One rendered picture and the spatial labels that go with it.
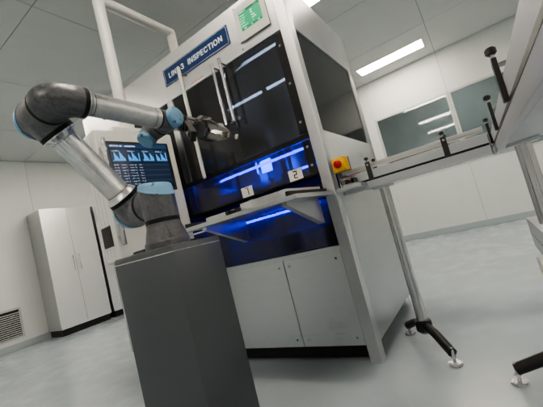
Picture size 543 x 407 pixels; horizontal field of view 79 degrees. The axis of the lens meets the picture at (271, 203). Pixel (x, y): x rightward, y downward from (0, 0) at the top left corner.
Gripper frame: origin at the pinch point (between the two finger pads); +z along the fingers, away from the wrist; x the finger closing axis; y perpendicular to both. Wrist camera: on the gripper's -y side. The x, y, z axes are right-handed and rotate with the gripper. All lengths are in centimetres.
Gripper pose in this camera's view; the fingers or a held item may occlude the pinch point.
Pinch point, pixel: (225, 134)
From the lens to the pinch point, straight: 143.8
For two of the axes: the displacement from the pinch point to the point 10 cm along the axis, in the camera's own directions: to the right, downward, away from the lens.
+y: 1.2, -4.9, 8.6
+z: 9.8, 2.2, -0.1
